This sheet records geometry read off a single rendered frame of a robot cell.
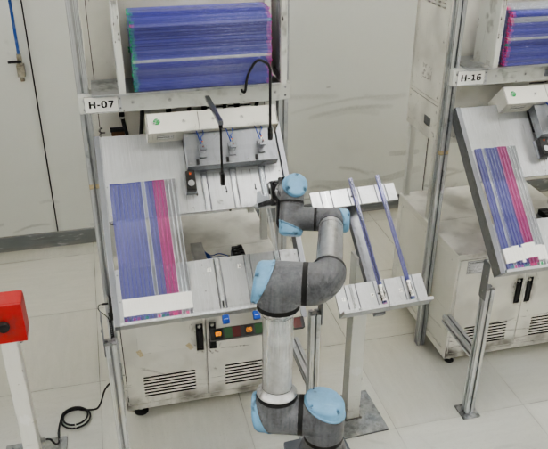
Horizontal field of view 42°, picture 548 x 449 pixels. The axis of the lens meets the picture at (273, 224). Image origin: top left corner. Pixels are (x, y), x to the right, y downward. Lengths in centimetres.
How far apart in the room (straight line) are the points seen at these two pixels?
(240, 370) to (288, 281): 131
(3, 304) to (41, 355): 107
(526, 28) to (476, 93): 37
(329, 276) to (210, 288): 77
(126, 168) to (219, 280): 53
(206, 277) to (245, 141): 53
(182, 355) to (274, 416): 101
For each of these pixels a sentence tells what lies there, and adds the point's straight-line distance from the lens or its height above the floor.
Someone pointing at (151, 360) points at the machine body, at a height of 31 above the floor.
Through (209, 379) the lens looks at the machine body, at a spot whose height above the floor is 16.
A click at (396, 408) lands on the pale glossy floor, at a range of 323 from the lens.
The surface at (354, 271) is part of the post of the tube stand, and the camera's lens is 270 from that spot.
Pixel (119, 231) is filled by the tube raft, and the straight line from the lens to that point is 255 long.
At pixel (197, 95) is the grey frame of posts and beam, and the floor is 135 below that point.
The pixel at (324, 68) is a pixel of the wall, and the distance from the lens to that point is 435.
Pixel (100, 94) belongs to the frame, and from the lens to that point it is 259.
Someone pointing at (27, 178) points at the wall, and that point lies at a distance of 436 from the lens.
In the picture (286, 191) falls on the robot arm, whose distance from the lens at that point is 219.
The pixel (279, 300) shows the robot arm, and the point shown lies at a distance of 184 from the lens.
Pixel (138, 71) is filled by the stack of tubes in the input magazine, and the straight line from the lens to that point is 257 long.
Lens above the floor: 215
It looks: 28 degrees down
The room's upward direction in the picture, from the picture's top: straight up
